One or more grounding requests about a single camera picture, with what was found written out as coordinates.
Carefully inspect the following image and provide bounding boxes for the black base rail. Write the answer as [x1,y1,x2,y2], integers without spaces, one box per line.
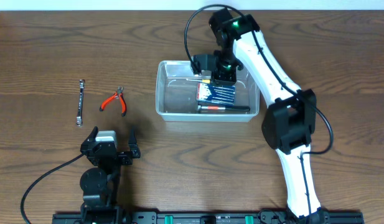
[52,208,365,224]

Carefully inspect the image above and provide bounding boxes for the claw hammer orange black handle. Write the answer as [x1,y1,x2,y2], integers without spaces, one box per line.
[194,105,250,114]

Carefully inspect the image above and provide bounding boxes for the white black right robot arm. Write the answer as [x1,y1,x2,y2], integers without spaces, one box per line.
[188,4,324,223]

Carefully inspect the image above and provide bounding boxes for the black yellow screwdriver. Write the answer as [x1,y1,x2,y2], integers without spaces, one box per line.
[186,78,211,84]

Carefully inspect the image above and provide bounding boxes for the clear plastic container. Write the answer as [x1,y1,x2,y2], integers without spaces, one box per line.
[156,60,260,122]

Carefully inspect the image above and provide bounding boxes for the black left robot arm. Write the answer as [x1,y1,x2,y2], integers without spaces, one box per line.
[78,127,141,224]

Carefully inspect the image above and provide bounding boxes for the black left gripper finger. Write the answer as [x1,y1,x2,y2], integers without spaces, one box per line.
[82,126,98,146]
[128,127,139,152]

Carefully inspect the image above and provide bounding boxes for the silver combination wrench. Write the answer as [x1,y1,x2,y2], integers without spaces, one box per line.
[76,80,85,127]

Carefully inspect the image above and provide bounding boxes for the red handled cutting pliers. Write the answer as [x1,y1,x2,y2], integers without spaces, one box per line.
[99,86,127,117]

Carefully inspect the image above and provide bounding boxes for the blue precision screwdriver set case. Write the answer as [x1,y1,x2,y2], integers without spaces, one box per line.
[197,83,235,105]

